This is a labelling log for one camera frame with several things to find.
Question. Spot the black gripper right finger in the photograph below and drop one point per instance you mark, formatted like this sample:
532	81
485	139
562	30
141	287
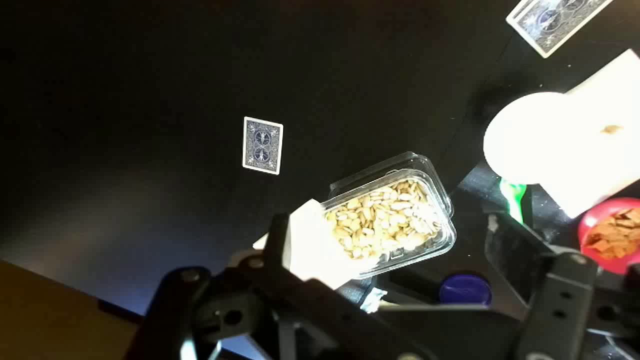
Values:
567	293

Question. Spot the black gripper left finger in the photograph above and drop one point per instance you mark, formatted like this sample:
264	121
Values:
200	300

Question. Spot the pink plastic bowl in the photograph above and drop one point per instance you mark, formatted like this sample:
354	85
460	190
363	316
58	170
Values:
603	265

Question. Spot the brown cereal squares heap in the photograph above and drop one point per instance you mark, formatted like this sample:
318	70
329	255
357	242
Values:
616	232

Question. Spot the white round bowl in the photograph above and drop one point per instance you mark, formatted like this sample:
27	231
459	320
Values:
521	141

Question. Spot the dark blue round lid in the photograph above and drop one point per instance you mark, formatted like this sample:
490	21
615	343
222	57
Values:
464	289

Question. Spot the blue-backed playing card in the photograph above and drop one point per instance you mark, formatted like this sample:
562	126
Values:
552	21
263	144

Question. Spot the pale cereal flakes heap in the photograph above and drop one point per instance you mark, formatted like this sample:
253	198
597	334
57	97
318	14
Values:
381	221

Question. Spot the clear plastic food container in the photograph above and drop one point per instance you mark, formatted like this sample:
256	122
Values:
412	167

